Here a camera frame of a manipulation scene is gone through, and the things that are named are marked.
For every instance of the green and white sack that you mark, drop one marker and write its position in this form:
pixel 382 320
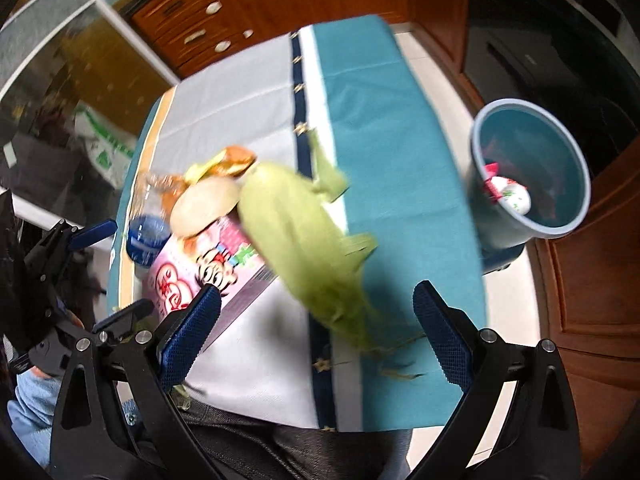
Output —
pixel 105 150

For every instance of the red snack packet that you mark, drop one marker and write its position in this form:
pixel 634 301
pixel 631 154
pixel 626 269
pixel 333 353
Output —
pixel 552 197

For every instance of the person's grey trousers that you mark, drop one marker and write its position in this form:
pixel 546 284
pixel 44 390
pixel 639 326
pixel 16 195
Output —
pixel 300 450

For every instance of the clear plastic bottle blue label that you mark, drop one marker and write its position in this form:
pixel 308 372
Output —
pixel 147 235

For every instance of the blue plastic bin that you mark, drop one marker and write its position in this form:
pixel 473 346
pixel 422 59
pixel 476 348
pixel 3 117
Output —
pixel 490 220

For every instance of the pale green corn husk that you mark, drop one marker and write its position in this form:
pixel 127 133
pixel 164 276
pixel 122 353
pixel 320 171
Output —
pixel 295 240
pixel 181 397

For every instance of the glass sliding door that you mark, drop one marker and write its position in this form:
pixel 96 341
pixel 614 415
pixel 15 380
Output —
pixel 60 40

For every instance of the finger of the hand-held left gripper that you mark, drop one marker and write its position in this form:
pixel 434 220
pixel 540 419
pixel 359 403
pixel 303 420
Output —
pixel 95 233
pixel 125 314

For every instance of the black built-in oven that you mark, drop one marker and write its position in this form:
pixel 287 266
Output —
pixel 550 60

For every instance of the person's left forearm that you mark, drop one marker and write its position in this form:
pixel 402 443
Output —
pixel 35 410

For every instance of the teal and grey tablecloth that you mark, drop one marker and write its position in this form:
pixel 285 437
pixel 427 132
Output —
pixel 390 135

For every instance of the pink snack box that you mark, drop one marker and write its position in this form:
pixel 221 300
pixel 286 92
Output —
pixel 240 270

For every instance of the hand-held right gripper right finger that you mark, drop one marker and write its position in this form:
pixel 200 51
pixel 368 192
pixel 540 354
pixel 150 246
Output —
pixel 442 340

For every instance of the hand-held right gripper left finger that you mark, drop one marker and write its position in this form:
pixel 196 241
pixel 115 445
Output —
pixel 192 330

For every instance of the tan round bun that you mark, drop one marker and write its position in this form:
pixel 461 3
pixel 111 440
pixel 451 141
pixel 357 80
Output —
pixel 205 205

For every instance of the white wrapper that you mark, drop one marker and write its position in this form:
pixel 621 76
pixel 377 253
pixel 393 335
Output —
pixel 510 195

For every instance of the orange yellow snack wrapper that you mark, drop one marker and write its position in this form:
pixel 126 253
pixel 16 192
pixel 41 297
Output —
pixel 232 160

